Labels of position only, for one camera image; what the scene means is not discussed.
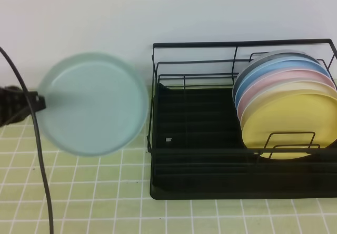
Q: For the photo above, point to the pale yellow plate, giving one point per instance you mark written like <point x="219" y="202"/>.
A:
<point x="280" y="90"/>

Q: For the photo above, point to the light green plate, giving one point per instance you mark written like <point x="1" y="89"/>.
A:
<point x="95" y="104"/>

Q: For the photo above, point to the grey plate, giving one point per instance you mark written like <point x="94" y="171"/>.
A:
<point x="265" y="57"/>

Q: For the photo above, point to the blue plate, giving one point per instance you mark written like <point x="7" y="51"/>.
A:
<point x="280" y="63"/>

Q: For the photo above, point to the pink plate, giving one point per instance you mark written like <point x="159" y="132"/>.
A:
<point x="277" y="77"/>

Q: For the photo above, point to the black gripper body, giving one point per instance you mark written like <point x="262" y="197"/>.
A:
<point x="14" y="106"/>

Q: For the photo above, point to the bright yellow plate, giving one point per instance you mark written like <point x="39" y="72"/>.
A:
<point x="293" y="121"/>

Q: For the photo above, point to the black wire dish rack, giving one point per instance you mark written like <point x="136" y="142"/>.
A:
<point x="219" y="73"/>

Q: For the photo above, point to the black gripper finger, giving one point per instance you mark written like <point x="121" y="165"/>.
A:
<point x="36" y="102"/>

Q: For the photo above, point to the black drip tray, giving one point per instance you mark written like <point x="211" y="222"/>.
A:
<point x="206" y="158"/>

